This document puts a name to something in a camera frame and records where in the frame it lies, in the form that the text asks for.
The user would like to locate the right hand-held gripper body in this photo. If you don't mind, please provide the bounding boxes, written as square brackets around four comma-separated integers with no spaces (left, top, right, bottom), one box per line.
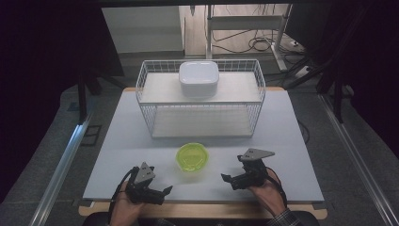
[236,147,277,190]

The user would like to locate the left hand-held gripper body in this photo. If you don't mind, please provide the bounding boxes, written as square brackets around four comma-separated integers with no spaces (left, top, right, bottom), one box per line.
[125,161,158,205]

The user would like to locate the green translucent bowl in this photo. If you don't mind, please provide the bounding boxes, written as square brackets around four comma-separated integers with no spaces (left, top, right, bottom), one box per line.
[175,142,210,173]

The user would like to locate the white wire shelf rack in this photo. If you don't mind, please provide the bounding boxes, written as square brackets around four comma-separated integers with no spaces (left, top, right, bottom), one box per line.
[135,58,267,140]

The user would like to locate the white square plastic container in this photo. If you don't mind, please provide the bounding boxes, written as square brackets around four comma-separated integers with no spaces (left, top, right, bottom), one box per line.
[178,59,220,99]

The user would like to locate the person's left hand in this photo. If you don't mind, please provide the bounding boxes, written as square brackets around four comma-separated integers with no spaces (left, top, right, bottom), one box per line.
[108,181,146,226]

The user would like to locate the person's right hand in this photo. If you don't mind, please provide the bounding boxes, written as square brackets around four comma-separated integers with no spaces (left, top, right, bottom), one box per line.
[248,169,287,218]

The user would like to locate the black stand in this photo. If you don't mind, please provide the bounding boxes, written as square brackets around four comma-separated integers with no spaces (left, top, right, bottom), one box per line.
[75,67,127,124]
[283,6,371,124]

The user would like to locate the white power strip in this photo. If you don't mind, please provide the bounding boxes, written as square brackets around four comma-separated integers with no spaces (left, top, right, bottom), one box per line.
[294,65,312,80]

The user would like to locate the white cabinet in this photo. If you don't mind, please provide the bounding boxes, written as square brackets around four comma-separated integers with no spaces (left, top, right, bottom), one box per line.
[101,6,185,55]

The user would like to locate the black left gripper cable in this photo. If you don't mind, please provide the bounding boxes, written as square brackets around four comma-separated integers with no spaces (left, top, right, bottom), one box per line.
[107,166,140,224]

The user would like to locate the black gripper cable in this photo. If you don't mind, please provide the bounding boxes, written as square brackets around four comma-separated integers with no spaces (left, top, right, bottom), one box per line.
[107,166,140,224]
[265,166,289,209]

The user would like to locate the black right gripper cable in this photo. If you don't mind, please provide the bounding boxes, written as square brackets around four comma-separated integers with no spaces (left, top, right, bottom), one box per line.
[265,166,289,209]

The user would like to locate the thin black table cable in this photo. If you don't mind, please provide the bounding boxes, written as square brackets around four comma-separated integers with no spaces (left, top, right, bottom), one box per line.
[296,120,311,146]

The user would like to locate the aluminium rail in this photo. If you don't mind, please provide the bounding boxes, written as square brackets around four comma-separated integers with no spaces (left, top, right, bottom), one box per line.
[28,115,95,226]
[317,93,399,226]

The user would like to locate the black floor cables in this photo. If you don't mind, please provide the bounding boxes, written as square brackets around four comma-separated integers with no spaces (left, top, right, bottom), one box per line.
[212,28,285,55]

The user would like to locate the white metal desk frame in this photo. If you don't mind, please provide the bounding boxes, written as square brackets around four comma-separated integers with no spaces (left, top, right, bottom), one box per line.
[205,3,294,73]

